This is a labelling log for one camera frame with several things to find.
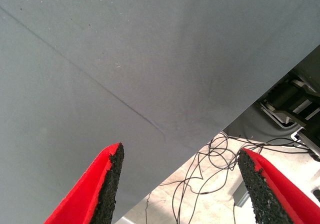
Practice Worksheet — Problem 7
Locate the dark table cloth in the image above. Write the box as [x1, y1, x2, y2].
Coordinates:
[0, 0, 320, 224]

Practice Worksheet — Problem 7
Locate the black machine frame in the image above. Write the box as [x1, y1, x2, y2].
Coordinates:
[222, 44, 320, 162]

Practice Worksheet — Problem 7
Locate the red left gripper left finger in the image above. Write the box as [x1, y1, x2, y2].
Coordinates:
[43, 142, 125, 224]

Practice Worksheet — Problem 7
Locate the grey metal profile piece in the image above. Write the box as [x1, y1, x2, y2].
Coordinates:
[236, 189, 251, 209]

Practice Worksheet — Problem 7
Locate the tangled thin black cable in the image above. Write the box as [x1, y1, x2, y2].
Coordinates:
[172, 131, 313, 224]

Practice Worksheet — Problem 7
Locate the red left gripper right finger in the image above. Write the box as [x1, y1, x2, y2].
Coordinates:
[236, 148, 320, 224]

